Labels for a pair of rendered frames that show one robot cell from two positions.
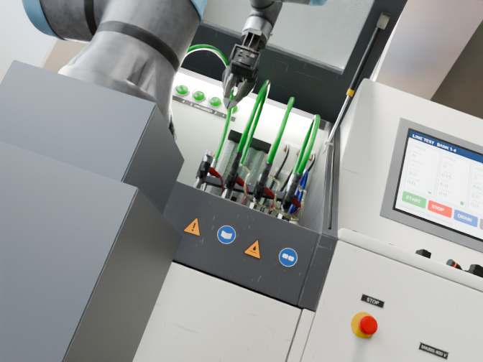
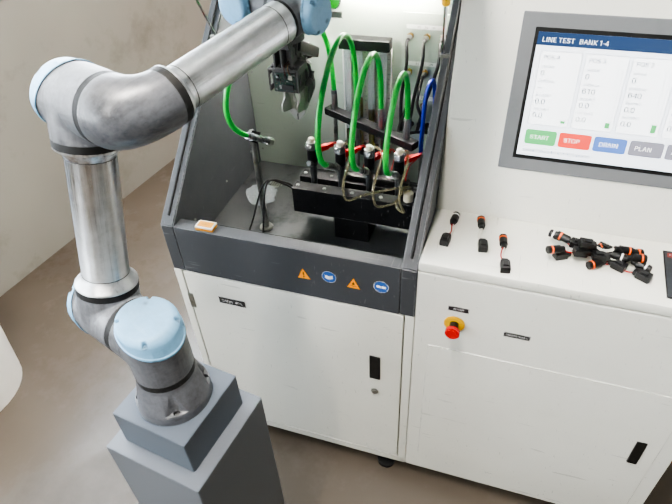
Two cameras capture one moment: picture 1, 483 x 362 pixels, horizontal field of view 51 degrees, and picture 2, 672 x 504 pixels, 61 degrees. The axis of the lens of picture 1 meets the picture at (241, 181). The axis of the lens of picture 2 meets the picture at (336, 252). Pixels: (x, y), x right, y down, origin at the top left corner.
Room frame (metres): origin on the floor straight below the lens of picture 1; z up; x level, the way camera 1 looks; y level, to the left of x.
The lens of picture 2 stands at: (0.05, -0.36, 1.87)
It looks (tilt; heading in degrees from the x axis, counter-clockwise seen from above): 41 degrees down; 18
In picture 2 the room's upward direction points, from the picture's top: 3 degrees counter-clockwise
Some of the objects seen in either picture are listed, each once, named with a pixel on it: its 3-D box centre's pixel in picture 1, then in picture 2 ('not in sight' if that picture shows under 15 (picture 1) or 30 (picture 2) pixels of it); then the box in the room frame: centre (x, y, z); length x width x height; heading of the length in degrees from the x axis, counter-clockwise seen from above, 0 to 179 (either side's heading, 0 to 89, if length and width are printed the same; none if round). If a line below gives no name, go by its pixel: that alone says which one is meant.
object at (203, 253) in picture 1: (169, 219); (286, 264); (1.07, 0.11, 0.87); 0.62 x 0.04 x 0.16; 88
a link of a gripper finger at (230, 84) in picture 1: (228, 88); (288, 103); (1.20, 0.12, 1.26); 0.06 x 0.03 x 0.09; 178
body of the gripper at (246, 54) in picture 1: (246, 56); (289, 61); (1.20, 0.10, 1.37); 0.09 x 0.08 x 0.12; 178
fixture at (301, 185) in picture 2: not in sight; (356, 208); (1.30, -0.01, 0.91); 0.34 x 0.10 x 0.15; 88
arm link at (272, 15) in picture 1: (266, 8); not in sight; (1.20, 0.10, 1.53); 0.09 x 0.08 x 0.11; 159
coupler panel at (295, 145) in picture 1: (289, 178); (422, 72); (1.56, -0.14, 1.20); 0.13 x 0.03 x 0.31; 88
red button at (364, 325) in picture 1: (366, 325); (453, 329); (1.01, -0.33, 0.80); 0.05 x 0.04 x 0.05; 88
